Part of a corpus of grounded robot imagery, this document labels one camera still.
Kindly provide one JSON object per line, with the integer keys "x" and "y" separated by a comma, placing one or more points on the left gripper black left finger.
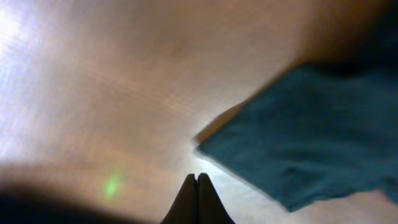
{"x": 184, "y": 207}

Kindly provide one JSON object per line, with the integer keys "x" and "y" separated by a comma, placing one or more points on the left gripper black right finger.
{"x": 210, "y": 207}

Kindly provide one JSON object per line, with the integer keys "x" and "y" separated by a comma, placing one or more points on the black t-shirt with white logo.
{"x": 315, "y": 134}

